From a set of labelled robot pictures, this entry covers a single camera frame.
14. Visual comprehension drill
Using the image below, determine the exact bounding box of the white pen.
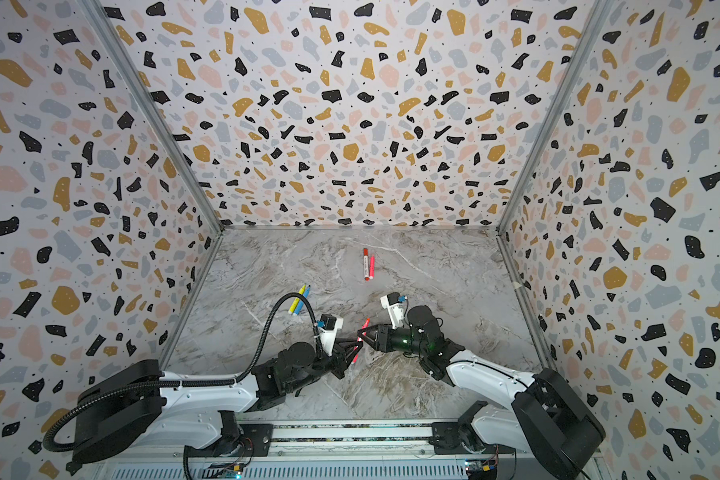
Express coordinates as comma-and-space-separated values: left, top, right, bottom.
363, 256, 370, 281

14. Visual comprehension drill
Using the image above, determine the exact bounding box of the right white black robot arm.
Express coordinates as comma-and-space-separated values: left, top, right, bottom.
358, 305, 605, 479

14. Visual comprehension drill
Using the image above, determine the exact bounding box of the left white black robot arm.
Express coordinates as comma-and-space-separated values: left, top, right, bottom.
72, 339, 362, 465

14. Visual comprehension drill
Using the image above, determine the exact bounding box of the blue green pen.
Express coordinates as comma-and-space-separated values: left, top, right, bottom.
290, 285, 310, 315

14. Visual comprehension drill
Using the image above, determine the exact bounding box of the yellow highlighter pen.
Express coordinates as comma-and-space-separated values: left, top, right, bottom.
289, 285, 307, 314

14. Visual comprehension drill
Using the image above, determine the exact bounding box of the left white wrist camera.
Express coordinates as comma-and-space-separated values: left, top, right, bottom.
317, 314, 343, 358

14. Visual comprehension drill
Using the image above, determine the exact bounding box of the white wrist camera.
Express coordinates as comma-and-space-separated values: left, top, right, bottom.
317, 314, 343, 358
380, 292, 407, 329

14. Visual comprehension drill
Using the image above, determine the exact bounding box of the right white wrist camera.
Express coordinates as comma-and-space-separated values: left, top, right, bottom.
380, 292, 407, 329

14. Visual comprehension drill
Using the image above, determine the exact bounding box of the black corrugated cable hose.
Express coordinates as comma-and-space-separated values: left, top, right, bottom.
41, 291, 322, 454

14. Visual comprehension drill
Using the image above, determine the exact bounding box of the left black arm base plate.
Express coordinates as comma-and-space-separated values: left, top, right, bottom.
183, 423, 274, 460

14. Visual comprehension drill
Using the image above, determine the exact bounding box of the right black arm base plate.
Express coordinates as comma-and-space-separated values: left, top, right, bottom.
428, 401, 492, 455

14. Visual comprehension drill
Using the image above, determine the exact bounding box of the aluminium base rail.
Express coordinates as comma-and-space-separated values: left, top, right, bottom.
92, 417, 601, 480

